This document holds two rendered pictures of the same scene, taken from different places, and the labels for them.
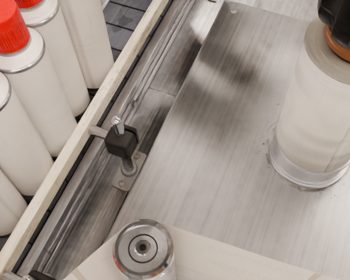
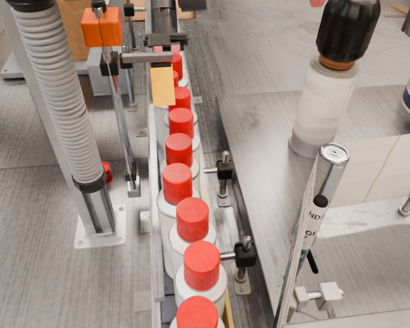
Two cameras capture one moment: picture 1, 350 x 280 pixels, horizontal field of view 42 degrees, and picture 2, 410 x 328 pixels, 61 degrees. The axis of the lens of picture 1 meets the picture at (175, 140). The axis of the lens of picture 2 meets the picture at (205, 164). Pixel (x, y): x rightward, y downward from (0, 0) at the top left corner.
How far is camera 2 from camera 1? 0.34 m
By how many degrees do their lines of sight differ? 25
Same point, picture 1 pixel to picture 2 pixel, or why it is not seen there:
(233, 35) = (233, 109)
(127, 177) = (224, 198)
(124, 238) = (323, 153)
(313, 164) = (326, 138)
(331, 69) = (334, 75)
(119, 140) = (227, 166)
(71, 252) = (224, 248)
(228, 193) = (290, 174)
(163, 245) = (340, 149)
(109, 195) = (221, 212)
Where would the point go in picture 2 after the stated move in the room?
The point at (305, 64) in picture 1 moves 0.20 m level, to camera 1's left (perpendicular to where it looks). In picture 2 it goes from (319, 80) to (221, 118)
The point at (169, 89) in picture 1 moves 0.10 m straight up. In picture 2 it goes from (211, 150) to (213, 114)
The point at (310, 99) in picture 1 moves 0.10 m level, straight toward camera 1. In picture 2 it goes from (325, 97) to (347, 135)
